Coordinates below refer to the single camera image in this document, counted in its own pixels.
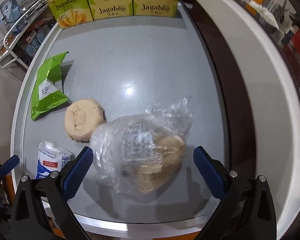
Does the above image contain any white wire rack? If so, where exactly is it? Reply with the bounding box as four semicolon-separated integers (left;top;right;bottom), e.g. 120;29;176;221
0;0;48;69

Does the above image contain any blue white tissue pack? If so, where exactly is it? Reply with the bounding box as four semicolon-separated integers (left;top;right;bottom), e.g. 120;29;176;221
35;141;72;179

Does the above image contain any green snack bag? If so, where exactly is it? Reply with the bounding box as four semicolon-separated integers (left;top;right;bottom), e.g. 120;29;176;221
31;51;68;121

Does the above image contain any clear bag with brown paper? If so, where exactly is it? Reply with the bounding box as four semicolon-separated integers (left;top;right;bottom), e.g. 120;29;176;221
90;97;193;196

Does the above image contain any left Jagabee box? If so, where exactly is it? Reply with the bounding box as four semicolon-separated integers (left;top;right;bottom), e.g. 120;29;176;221
47;0;93;29

